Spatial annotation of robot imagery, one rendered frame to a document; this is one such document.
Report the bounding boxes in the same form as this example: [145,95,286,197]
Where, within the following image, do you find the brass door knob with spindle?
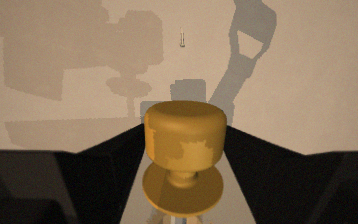
[142,100,227,224]

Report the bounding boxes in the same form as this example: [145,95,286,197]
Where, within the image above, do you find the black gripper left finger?
[0,123,145,224]

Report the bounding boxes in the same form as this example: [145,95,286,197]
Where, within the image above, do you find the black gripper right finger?
[223,125,358,224]

